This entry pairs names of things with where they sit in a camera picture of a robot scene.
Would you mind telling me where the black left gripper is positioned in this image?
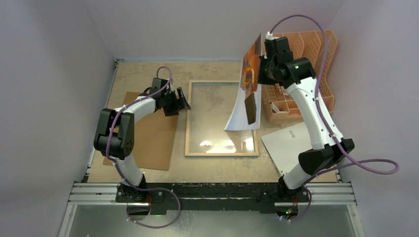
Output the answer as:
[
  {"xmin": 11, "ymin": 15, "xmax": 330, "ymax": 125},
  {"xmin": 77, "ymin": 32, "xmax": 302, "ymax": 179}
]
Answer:
[{"xmin": 162, "ymin": 88, "xmax": 190, "ymax": 117}]

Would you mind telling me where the blue wooden picture frame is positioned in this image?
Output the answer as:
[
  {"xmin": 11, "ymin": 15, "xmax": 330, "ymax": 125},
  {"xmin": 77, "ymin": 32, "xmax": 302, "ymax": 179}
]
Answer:
[{"xmin": 185, "ymin": 80, "xmax": 259, "ymax": 158}]

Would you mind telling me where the hot air balloon photo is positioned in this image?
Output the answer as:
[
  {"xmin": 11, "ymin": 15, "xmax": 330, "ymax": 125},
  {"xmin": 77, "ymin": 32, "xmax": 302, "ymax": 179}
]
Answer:
[{"xmin": 224, "ymin": 34, "xmax": 262, "ymax": 131}]

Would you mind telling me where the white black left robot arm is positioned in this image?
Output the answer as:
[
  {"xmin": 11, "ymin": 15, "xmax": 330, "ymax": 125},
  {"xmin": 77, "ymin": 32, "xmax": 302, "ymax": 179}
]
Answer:
[{"xmin": 93, "ymin": 78, "xmax": 191, "ymax": 202}]

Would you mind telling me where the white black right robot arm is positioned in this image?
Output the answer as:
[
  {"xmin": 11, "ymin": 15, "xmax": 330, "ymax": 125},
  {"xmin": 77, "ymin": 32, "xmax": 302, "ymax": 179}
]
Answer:
[{"xmin": 258, "ymin": 35, "xmax": 355, "ymax": 201}]

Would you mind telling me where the orange plastic file organizer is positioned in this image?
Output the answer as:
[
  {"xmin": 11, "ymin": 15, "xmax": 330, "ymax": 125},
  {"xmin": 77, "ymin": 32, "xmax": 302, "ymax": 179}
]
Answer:
[{"xmin": 261, "ymin": 30, "xmax": 338, "ymax": 122}]

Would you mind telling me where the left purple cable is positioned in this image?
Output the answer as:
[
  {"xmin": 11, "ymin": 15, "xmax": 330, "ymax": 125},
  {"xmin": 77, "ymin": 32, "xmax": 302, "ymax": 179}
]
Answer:
[{"xmin": 105, "ymin": 66, "xmax": 182, "ymax": 230}]

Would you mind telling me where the purple cable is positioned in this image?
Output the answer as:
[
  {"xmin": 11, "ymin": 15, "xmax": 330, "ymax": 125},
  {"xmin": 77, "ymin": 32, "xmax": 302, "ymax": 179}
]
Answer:
[
  {"xmin": 105, "ymin": 66, "xmax": 182, "ymax": 230},
  {"xmin": 265, "ymin": 14, "xmax": 400, "ymax": 223}
]

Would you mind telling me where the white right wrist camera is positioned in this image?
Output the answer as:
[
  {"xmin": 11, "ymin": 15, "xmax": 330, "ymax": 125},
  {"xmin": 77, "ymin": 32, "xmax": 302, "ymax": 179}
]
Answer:
[{"xmin": 265, "ymin": 32, "xmax": 275, "ymax": 40}]

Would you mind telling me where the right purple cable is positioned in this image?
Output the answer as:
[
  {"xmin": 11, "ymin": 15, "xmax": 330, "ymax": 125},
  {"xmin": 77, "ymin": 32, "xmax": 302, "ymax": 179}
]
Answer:
[{"xmin": 265, "ymin": 14, "xmax": 400, "ymax": 223}]

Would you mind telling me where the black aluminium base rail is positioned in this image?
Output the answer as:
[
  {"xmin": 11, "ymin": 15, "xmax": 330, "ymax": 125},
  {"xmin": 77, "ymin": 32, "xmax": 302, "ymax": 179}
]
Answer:
[{"xmin": 59, "ymin": 183, "xmax": 365, "ymax": 237}]

